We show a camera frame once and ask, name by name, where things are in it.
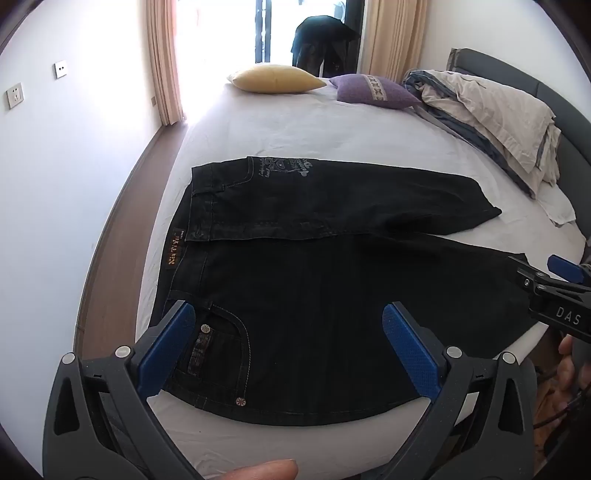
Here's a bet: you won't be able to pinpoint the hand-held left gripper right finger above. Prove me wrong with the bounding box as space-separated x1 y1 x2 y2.
382 302 540 480

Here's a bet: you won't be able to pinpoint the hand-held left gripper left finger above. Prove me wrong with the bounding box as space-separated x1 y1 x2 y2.
42 300 197 480

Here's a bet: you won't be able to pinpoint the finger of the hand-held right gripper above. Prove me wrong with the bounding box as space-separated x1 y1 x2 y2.
507 255 555 296
547 254 591 284

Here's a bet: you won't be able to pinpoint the black denim pants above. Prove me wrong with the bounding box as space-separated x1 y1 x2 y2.
148 156 544 423

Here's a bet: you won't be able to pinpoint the person's right hand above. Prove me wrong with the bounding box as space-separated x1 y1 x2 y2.
556 335 583 403

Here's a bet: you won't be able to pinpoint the person's left hand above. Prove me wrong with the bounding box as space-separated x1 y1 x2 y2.
216 459 299 480

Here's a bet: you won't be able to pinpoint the grey padded headboard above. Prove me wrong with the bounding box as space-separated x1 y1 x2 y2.
448 47 591 278

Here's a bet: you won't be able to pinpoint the beige bed pillows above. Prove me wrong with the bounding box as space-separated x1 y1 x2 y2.
403 68 563 200

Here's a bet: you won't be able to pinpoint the bed with white sheet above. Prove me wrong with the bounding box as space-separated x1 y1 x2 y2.
137 76 580 480

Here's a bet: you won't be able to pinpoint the purple pillow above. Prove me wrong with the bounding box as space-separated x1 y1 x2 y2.
329 73 422 110

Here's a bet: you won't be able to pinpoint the beige curtain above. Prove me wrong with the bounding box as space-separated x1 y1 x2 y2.
145 0 186 126
362 0 433 86

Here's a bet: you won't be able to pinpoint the yellow pillow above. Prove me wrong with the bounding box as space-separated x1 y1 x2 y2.
226 64 327 94

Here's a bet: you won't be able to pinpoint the black cable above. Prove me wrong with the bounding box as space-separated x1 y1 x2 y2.
534 392 591 431

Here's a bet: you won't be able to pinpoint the dark balcony door frame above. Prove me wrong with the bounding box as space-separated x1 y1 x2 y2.
253 0 274 64

